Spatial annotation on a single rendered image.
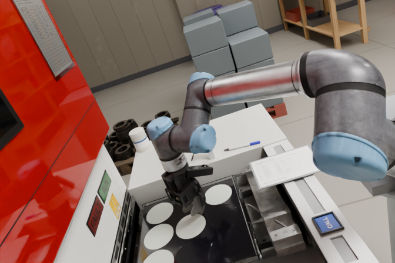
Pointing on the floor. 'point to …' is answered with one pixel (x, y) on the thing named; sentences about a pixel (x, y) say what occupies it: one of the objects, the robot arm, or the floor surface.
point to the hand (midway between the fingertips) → (201, 209)
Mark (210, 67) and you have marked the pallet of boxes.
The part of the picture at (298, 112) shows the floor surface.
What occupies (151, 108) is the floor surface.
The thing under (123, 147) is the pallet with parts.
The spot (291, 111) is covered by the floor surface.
